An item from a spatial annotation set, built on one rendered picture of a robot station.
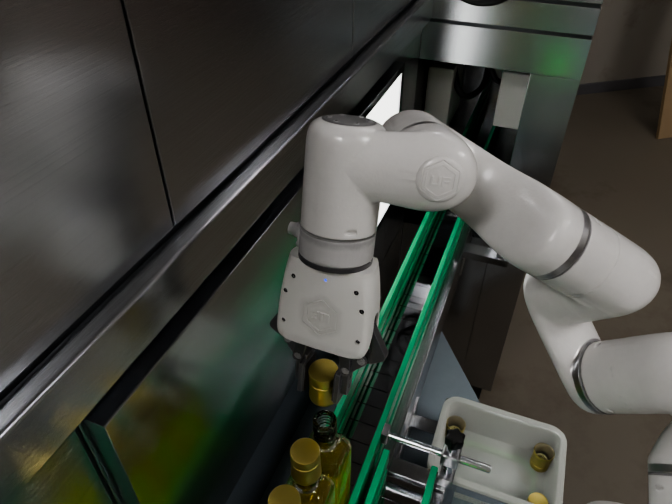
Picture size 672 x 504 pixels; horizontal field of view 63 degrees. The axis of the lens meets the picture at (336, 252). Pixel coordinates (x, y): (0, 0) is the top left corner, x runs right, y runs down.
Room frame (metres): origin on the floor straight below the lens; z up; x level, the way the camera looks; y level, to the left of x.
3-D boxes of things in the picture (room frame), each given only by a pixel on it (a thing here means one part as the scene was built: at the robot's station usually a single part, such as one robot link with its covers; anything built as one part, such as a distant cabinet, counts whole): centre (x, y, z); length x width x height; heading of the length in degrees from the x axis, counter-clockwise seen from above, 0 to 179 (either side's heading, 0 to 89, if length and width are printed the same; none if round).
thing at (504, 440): (0.53, -0.29, 0.80); 0.22 x 0.17 x 0.09; 68
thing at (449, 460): (0.46, -0.15, 0.95); 0.17 x 0.03 x 0.12; 68
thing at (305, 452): (0.33, 0.03, 1.14); 0.04 x 0.04 x 0.04
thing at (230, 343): (0.68, 0.04, 1.15); 0.90 x 0.03 x 0.34; 158
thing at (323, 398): (0.39, 0.01, 1.21); 0.04 x 0.04 x 0.04
